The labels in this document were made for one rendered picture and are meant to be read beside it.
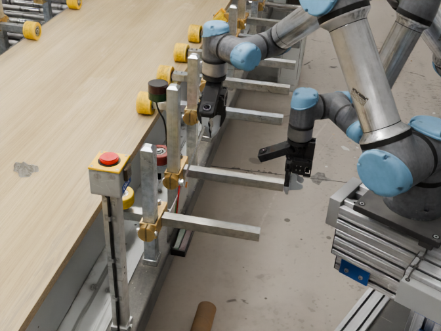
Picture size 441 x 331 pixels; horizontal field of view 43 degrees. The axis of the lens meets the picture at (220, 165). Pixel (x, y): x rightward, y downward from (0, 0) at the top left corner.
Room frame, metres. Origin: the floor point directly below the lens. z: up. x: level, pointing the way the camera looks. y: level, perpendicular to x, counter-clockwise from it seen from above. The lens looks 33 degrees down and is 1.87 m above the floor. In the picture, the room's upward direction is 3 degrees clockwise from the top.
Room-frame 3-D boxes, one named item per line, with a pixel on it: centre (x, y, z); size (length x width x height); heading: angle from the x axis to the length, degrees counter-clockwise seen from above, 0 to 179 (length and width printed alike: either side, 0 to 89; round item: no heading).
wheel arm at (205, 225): (1.27, 0.09, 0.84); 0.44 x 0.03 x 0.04; 80
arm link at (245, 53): (1.48, -0.05, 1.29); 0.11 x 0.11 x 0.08; 42
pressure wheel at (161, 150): (1.55, 0.20, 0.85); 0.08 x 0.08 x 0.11
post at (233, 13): (2.48, -0.02, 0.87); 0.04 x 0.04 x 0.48; 80
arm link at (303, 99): (1.47, -0.24, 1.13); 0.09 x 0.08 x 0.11; 112
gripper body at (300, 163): (1.47, -0.24, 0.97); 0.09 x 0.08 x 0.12; 80
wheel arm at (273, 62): (2.27, -0.05, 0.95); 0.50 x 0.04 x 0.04; 80
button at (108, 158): (1.00, 0.24, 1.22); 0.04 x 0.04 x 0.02
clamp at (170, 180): (1.52, 0.15, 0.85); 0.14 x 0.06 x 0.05; 170
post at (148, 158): (1.25, 0.19, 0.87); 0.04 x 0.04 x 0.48; 80
